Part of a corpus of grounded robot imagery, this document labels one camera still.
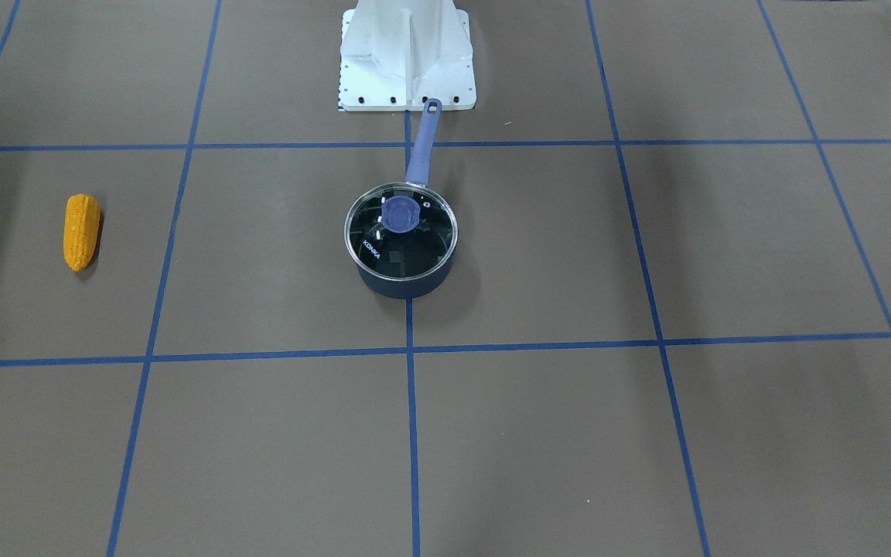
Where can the dark blue saucepan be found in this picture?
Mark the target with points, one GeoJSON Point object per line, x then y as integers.
{"type": "Point", "coordinates": [417, 171]}

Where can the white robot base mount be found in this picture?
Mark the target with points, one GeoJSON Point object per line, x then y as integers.
{"type": "Point", "coordinates": [395, 55]}

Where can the yellow corn cob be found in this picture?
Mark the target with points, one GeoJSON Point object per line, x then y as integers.
{"type": "Point", "coordinates": [82, 228]}

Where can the glass pot lid blue knob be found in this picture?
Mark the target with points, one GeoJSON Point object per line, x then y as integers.
{"type": "Point", "coordinates": [401, 232]}

